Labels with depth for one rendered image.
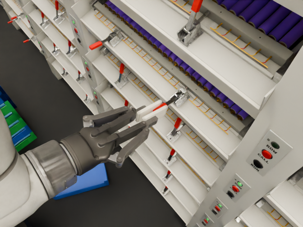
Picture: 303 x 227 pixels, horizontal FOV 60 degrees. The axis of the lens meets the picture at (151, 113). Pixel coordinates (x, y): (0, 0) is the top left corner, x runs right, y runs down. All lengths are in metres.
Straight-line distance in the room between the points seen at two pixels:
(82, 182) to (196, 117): 1.07
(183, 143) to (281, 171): 0.36
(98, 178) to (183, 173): 0.71
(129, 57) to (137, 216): 0.96
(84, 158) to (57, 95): 1.47
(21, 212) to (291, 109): 0.41
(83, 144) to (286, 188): 0.40
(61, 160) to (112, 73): 0.54
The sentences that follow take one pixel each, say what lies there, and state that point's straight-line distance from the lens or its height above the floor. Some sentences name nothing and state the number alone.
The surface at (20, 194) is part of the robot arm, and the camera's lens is 0.44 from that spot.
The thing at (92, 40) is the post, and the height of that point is 0.83.
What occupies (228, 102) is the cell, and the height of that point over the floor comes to 0.98.
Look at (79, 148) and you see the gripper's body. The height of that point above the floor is 1.04.
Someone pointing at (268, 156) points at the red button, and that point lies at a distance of 0.47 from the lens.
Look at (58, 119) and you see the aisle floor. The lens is 1.80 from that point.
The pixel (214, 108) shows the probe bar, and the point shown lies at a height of 0.97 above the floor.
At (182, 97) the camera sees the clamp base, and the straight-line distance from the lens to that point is 0.61.
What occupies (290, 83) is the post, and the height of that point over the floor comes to 1.20.
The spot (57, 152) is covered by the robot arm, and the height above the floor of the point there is 1.05.
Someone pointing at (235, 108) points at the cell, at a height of 0.98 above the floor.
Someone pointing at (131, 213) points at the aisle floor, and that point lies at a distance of 1.48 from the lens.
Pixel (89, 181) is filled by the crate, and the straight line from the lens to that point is 1.56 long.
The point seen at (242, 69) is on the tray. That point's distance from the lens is 0.45.
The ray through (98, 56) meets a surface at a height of 0.75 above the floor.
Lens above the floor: 1.45
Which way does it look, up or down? 57 degrees down
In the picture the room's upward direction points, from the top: straight up
